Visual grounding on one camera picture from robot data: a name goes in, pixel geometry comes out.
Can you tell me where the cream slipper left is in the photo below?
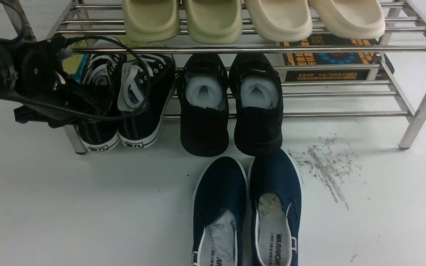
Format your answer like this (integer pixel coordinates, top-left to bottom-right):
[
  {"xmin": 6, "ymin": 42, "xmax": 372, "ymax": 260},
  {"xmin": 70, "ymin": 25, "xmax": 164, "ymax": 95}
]
[{"xmin": 244, "ymin": 0, "xmax": 313, "ymax": 42}]

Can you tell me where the black knit shoe left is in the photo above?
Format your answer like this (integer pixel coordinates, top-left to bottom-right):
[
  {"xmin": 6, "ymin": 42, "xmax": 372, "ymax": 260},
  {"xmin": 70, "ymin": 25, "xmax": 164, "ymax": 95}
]
[{"xmin": 176, "ymin": 53, "xmax": 229, "ymax": 158}]

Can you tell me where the cream slipper right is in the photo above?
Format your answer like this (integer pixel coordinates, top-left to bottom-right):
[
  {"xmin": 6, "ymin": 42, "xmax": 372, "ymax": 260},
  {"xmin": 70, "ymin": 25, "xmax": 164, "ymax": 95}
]
[{"xmin": 308, "ymin": 0, "xmax": 386, "ymax": 40}]

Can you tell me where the navy slip-on shoe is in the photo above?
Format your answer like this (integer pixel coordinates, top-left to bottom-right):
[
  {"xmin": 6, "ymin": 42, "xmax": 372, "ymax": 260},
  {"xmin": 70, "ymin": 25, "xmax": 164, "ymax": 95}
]
[
  {"xmin": 247, "ymin": 150, "xmax": 302, "ymax": 266},
  {"xmin": 191, "ymin": 156, "xmax": 248, "ymax": 266}
]

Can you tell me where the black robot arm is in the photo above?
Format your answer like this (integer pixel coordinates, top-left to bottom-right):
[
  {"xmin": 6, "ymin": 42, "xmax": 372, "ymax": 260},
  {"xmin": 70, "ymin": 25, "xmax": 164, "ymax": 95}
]
[{"xmin": 0, "ymin": 25, "xmax": 121, "ymax": 128}]

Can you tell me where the yellow blue book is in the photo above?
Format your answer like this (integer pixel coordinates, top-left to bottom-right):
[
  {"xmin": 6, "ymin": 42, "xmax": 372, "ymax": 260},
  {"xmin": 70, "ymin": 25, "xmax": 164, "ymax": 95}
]
[{"xmin": 62, "ymin": 37, "xmax": 139, "ymax": 83}]

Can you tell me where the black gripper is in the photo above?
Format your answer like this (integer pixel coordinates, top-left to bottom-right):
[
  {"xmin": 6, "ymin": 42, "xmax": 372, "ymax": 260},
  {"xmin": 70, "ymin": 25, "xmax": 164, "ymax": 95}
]
[{"xmin": 14, "ymin": 66, "xmax": 115, "ymax": 128}]

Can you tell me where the green slipper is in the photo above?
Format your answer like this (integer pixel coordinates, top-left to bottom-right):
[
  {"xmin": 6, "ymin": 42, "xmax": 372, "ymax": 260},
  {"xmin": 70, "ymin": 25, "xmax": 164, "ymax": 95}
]
[
  {"xmin": 182, "ymin": 0, "xmax": 243, "ymax": 44},
  {"xmin": 122, "ymin": 0, "xmax": 180, "ymax": 43}
]

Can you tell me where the cream slipper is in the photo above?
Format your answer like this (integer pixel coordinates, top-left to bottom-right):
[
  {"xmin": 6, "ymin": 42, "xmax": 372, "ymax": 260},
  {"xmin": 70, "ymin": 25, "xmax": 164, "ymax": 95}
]
[
  {"xmin": 244, "ymin": 0, "xmax": 313, "ymax": 42},
  {"xmin": 308, "ymin": 0, "xmax": 386, "ymax": 40}
]

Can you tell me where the green slipper left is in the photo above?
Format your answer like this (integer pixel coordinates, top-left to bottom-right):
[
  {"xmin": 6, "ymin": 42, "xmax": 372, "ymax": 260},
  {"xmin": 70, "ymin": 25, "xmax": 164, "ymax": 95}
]
[{"xmin": 122, "ymin": 0, "xmax": 180, "ymax": 43}]

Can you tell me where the stainless steel shoe rack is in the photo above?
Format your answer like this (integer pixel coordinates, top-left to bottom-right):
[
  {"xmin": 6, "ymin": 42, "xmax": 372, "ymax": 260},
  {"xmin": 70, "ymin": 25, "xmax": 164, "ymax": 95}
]
[{"xmin": 0, "ymin": 0, "xmax": 426, "ymax": 155}]

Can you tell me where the black canvas sneaker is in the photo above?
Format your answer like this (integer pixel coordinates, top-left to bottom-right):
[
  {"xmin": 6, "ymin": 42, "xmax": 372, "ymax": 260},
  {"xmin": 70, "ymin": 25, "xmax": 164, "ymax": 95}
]
[
  {"xmin": 117, "ymin": 54, "xmax": 176, "ymax": 149},
  {"xmin": 78, "ymin": 54, "xmax": 128, "ymax": 153}
]

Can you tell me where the black cable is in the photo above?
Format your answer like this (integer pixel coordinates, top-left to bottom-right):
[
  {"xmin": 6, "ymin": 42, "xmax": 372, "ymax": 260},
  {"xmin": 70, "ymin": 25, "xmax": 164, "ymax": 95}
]
[{"xmin": 0, "ymin": 35, "xmax": 152, "ymax": 122}]

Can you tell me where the navy slip-on shoe right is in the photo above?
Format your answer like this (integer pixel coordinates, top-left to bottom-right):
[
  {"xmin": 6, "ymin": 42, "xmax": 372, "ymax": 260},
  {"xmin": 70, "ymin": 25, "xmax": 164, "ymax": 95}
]
[{"xmin": 247, "ymin": 150, "xmax": 302, "ymax": 266}]

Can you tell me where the black knit shoe right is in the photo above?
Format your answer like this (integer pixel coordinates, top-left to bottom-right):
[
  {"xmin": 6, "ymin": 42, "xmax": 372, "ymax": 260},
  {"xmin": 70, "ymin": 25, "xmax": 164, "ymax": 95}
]
[{"xmin": 229, "ymin": 53, "xmax": 284, "ymax": 157}]

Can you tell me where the black knit shoe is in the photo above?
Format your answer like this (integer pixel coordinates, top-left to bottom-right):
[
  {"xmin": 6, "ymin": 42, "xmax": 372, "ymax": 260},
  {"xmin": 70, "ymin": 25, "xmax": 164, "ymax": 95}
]
[
  {"xmin": 229, "ymin": 53, "xmax": 284, "ymax": 157},
  {"xmin": 176, "ymin": 53, "xmax": 229, "ymax": 158}
]

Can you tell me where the green slipper right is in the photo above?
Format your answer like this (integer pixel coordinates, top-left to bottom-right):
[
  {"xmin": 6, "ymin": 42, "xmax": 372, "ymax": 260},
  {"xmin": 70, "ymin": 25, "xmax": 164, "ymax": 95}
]
[{"xmin": 182, "ymin": 0, "xmax": 243, "ymax": 44}]

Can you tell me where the navy slip-on shoe left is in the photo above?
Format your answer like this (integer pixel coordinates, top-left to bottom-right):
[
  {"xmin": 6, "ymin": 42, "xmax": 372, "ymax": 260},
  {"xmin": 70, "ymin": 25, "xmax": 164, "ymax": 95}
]
[{"xmin": 191, "ymin": 156, "xmax": 248, "ymax": 266}]

